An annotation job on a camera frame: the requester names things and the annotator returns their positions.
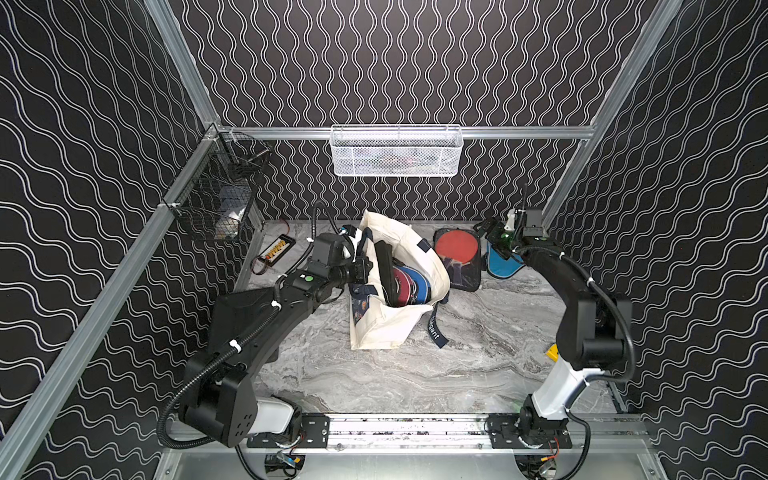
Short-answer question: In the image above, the yellow tape measure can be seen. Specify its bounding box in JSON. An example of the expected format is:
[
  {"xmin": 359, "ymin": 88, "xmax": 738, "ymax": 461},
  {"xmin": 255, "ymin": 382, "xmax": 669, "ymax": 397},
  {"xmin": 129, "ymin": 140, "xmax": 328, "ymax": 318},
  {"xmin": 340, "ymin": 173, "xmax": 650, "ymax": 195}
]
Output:
[{"xmin": 545, "ymin": 344, "xmax": 559, "ymax": 362}]

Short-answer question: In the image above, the teal paddle case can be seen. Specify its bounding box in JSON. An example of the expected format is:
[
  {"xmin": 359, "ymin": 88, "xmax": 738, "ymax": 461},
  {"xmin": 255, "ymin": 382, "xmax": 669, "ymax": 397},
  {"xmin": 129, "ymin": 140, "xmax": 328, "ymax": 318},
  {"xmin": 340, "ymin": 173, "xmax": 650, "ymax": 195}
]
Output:
[{"xmin": 484, "ymin": 241, "xmax": 524, "ymax": 279}]

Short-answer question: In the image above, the black yellow device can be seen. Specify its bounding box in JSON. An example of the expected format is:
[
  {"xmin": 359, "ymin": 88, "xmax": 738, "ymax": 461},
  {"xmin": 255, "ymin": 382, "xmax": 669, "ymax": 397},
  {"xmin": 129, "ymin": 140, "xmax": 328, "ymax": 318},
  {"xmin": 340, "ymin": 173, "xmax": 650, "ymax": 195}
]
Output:
[{"xmin": 250, "ymin": 234, "xmax": 296, "ymax": 275}]

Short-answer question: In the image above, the maroon paddle case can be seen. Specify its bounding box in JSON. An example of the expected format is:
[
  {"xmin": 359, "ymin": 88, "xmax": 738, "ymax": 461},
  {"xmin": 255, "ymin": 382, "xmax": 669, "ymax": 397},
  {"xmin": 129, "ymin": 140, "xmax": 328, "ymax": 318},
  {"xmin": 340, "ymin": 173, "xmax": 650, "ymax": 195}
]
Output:
[{"xmin": 393, "ymin": 266, "xmax": 412, "ymax": 307}]

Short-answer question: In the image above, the cream canvas tote bag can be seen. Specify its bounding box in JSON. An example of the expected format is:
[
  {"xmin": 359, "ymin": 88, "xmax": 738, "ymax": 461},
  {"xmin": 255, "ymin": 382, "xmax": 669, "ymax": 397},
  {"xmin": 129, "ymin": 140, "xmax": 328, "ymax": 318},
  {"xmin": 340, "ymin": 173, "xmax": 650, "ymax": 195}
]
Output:
[{"xmin": 350, "ymin": 211, "xmax": 450, "ymax": 350}]

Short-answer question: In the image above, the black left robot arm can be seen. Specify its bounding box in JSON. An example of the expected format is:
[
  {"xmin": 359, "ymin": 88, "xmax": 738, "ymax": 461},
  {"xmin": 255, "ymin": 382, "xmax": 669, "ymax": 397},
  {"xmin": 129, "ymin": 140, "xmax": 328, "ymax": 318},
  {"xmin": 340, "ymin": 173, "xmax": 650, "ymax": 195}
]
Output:
[{"xmin": 156, "ymin": 232, "xmax": 369, "ymax": 450}]

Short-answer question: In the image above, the blue paddle case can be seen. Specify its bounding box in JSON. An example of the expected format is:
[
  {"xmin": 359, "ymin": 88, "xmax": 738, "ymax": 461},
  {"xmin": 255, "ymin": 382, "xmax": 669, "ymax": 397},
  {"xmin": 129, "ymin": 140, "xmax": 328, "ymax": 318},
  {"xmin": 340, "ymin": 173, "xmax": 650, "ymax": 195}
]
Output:
[{"xmin": 402, "ymin": 266, "xmax": 431, "ymax": 304}]

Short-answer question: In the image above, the black wire basket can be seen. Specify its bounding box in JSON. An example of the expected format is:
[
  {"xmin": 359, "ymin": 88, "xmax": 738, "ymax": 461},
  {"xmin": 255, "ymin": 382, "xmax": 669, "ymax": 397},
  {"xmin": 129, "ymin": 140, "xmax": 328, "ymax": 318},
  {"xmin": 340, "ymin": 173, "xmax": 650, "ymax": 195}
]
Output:
[{"xmin": 166, "ymin": 124, "xmax": 275, "ymax": 244}]

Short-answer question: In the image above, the white wire mesh basket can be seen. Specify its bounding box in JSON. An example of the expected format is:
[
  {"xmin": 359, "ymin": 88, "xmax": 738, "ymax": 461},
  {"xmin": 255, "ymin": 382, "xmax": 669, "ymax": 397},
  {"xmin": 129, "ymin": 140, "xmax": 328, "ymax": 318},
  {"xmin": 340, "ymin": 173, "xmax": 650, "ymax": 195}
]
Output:
[{"xmin": 329, "ymin": 124, "xmax": 464, "ymax": 177}]

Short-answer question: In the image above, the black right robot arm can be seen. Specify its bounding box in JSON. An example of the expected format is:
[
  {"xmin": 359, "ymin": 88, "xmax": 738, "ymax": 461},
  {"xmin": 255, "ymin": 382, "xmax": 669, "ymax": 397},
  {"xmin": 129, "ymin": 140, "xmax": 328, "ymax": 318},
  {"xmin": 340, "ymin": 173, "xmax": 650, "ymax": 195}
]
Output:
[{"xmin": 473, "ymin": 209, "xmax": 637, "ymax": 448}]

